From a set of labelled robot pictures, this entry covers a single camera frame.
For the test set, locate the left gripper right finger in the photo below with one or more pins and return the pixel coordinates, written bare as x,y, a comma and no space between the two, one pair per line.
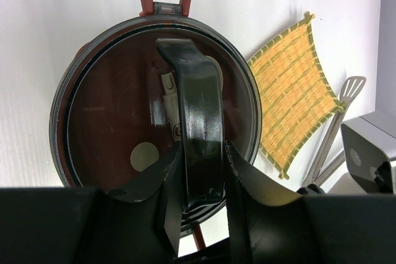
269,223

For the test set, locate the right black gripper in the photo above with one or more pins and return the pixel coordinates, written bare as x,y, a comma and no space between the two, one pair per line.
311,189

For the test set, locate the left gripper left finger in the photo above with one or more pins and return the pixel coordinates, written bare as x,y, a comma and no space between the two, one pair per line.
139,222

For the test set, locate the metal tongs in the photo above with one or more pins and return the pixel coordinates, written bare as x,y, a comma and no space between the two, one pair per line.
349,91

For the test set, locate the grey transparent lid with handles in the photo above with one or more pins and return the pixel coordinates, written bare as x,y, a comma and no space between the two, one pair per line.
200,101

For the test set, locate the cream small stick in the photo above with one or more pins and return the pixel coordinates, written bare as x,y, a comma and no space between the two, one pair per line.
170,99

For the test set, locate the dark red lid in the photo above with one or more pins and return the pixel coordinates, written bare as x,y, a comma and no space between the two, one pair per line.
117,123

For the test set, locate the pink steel-lined pot with handles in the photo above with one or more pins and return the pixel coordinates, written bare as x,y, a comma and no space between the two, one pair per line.
58,121

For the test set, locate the bamboo serving mat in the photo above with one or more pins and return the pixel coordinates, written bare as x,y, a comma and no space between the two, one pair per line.
296,97

